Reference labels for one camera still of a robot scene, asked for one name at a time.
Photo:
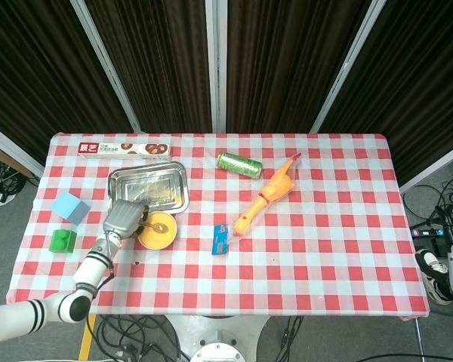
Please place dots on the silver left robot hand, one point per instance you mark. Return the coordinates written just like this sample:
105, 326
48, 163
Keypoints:
122, 218

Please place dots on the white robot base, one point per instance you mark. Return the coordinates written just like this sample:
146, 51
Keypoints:
219, 335

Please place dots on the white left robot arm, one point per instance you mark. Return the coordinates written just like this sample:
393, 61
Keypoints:
87, 275

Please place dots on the yellow bowl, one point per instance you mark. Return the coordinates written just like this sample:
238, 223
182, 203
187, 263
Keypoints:
162, 239

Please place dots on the rectangular stainless steel tray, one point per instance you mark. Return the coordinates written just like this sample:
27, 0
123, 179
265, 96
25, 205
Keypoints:
155, 181

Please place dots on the black and white sneaker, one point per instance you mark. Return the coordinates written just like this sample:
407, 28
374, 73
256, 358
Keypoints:
436, 275

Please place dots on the black power strip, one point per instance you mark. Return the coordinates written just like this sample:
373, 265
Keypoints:
426, 232

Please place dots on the light blue foam cube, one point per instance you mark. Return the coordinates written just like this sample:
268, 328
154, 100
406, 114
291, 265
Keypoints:
69, 207

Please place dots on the green toy block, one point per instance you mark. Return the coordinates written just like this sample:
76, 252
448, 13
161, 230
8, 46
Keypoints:
62, 241

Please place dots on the long white cookie box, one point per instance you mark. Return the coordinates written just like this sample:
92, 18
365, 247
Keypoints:
113, 150

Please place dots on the blue card package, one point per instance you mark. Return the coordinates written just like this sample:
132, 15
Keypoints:
220, 241

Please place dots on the green drink can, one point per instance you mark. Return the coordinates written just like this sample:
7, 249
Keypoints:
238, 164

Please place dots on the brown wooden board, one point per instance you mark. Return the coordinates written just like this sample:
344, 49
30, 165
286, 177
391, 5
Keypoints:
4, 154

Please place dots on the red white checkered tablecloth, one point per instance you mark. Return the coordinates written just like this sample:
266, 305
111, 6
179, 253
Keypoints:
306, 256

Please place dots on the yellow rubber chicken toy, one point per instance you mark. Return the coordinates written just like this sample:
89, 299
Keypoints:
275, 188

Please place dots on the dark brown curtain panel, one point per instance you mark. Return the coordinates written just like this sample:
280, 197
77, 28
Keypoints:
283, 64
155, 64
34, 68
411, 86

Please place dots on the white partition rail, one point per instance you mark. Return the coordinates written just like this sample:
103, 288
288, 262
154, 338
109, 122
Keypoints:
434, 167
11, 147

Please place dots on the white partition post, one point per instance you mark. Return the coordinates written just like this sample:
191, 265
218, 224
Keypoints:
102, 60
216, 64
347, 64

